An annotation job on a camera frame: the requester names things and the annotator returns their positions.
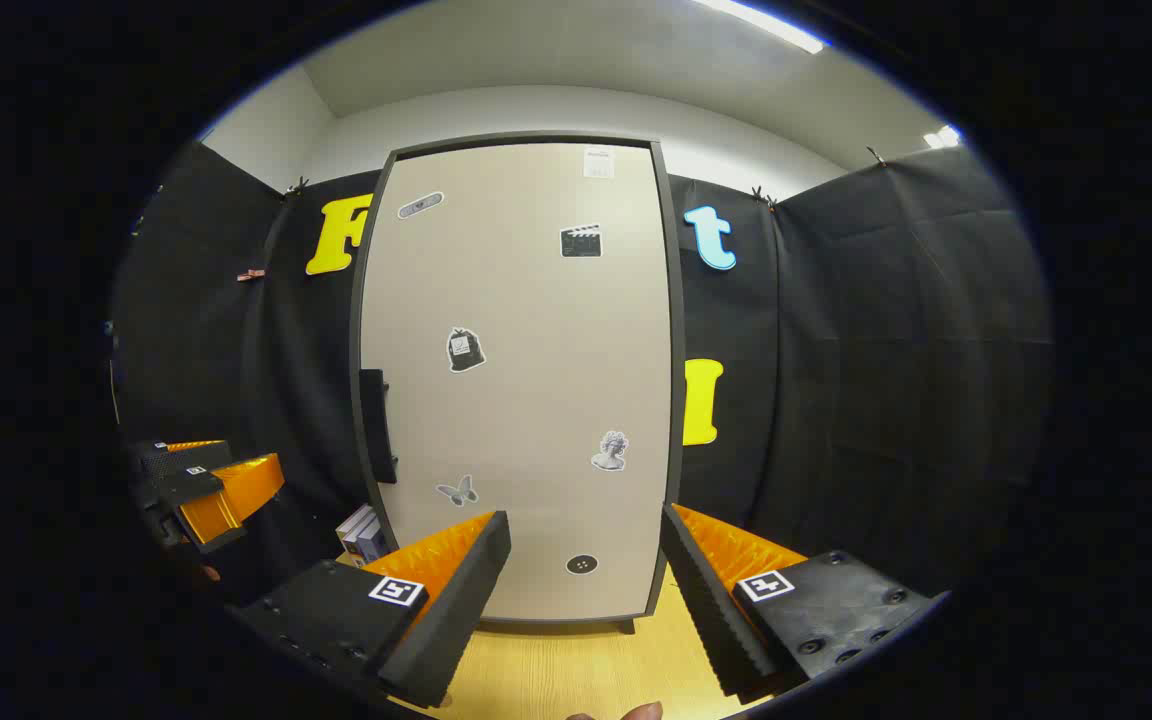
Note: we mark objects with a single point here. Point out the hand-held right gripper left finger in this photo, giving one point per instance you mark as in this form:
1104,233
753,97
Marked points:
456,610

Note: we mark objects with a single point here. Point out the ceiling light strip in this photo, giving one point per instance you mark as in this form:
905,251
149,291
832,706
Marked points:
942,137

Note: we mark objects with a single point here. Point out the black binder clip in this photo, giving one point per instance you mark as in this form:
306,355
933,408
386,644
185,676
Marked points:
296,187
876,156
761,195

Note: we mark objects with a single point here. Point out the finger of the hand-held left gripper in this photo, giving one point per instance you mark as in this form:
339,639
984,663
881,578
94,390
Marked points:
186,460
191,485

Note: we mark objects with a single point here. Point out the grey cabinet door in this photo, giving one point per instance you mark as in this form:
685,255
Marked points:
536,400

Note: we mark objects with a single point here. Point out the grey cabinet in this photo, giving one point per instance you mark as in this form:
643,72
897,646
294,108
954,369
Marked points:
678,400

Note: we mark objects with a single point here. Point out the black backdrop cloth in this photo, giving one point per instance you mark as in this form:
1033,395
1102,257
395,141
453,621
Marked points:
886,350

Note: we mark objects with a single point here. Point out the copper clip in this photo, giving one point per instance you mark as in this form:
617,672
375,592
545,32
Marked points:
251,273

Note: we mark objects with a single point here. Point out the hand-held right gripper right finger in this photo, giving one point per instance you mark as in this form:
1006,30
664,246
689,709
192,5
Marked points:
711,620

